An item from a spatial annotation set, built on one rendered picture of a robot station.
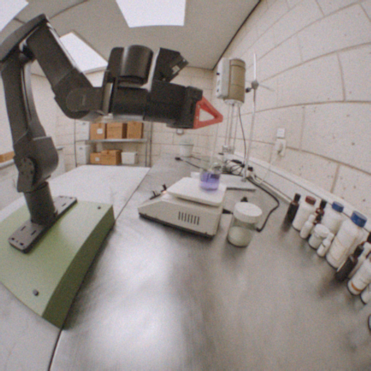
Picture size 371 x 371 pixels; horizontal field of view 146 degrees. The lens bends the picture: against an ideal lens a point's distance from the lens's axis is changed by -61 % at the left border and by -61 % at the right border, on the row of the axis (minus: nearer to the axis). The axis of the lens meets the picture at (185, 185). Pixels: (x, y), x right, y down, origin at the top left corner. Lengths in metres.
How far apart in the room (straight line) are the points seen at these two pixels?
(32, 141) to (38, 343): 0.29
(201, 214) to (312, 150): 0.55
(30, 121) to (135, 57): 0.20
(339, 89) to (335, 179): 0.34
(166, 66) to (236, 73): 0.50
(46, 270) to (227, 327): 0.25
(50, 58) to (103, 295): 0.37
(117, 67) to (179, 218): 0.31
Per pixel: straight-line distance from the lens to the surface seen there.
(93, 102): 0.22
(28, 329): 0.28
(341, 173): 0.60
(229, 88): 0.69
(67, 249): 0.26
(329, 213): 0.47
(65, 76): 0.26
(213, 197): 0.30
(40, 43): 0.34
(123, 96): 0.23
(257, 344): 0.23
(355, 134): 0.60
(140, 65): 0.25
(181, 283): 0.24
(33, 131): 0.29
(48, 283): 0.23
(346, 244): 0.40
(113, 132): 2.56
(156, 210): 0.34
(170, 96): 0.23
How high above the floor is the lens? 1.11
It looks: 20 degrees down
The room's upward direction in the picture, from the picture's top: 5 degrees clockwise
